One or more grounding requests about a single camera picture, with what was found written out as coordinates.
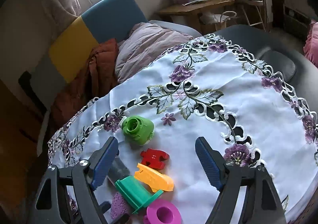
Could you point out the papers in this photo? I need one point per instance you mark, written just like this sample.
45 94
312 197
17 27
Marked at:
196 2

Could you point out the wooden desk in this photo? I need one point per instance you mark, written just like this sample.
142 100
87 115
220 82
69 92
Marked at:
198 7

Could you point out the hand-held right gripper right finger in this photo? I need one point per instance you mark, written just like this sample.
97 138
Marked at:
208 164

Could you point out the rust brown blanket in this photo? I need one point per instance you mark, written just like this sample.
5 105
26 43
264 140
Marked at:
99 64

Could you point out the white floral embroidered tablecloth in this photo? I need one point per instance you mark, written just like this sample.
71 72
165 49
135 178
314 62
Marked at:
223 94

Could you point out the dark cabinet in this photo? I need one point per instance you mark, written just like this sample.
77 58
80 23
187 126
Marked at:
295 20

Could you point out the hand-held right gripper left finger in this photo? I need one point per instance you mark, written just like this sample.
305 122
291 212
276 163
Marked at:
104 164

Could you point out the purple textured toy piece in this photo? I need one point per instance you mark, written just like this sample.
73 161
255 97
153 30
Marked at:
119 205

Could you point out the red puzzle-shaped toy piece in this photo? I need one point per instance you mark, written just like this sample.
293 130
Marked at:
155 160

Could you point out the grey leather seat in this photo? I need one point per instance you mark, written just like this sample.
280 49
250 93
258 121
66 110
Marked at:
273 47

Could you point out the magenta plastic spool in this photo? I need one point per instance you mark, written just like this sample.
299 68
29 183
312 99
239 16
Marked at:
152 211

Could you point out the teal plastic toy roller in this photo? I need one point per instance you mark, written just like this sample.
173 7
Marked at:
134 191

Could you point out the blue and yellow headboard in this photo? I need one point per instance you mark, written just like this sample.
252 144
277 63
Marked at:
116 15

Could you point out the pink cushion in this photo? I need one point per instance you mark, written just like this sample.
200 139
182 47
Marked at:
311 45

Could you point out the grey pillow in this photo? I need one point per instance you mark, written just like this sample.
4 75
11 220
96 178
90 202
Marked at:
149 42

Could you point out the orange plastic toy mould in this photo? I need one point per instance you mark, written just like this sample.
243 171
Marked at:
154 179

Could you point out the grey plastic cylinder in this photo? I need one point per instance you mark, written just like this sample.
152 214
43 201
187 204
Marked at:
120 168

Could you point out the green plastic toy mould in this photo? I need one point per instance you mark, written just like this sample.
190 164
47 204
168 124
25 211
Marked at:
140 133

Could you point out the white bag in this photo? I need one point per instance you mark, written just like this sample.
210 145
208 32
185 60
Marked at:
211 18

